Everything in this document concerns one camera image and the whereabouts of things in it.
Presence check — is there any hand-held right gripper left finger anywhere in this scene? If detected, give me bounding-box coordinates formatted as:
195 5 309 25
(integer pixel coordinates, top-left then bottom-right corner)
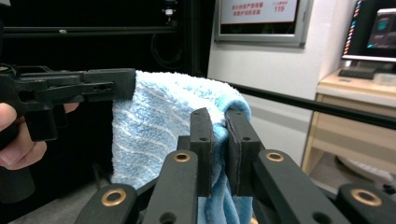
190 106 216 199

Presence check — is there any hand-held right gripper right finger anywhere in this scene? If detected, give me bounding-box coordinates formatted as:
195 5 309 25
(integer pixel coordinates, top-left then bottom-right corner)
224 108 265 198

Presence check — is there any blue striped towel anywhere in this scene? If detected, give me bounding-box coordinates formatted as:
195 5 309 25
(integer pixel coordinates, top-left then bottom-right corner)
110 69 253 224

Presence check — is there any black wire rack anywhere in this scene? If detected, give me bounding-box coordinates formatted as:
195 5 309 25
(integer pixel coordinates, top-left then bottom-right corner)
228 81 396 131

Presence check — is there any black curtain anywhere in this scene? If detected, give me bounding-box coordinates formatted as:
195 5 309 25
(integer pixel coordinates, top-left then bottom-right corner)
0 0 191 188

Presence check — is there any light wooden desk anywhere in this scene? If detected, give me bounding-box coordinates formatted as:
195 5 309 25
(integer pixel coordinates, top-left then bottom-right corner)
300 68 396 185

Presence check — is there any white caster base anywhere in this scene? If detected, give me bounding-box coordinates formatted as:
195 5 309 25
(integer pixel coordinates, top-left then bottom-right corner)
335 154 396 196

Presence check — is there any black keyboard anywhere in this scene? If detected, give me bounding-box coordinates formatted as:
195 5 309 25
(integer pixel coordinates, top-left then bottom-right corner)
338 66 380 80

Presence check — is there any grey framed sign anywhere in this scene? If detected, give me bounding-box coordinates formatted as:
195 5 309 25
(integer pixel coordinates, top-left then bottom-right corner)
214 0 314 49

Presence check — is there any computer monitor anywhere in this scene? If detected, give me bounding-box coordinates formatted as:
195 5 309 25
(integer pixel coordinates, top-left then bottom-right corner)
341 0 396 63

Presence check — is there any coiled black cable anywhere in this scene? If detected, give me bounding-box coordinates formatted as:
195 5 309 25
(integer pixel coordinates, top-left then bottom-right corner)
150 33 185 71

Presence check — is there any black frame bar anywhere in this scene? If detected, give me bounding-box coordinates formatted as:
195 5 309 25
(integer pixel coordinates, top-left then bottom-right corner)
2 25 180 39

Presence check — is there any black frame post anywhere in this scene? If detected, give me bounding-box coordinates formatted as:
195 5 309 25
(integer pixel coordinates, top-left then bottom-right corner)
183 0 217 78

